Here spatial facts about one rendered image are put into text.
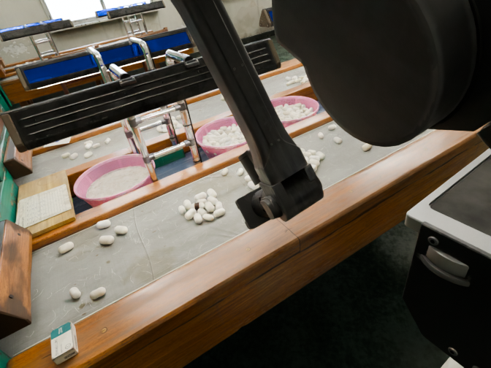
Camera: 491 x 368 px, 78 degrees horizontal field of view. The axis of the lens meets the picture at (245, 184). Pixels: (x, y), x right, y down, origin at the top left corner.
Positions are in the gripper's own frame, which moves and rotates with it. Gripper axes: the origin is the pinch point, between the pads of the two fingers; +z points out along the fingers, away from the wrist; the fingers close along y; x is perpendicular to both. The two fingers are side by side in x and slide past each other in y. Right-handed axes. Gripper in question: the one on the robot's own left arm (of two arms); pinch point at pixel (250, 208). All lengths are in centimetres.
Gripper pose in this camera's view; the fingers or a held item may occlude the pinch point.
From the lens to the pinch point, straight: 69.2
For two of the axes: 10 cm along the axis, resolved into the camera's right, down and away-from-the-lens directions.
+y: -8.5, 4.1, -3.4
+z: -2.8, 1.9, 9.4
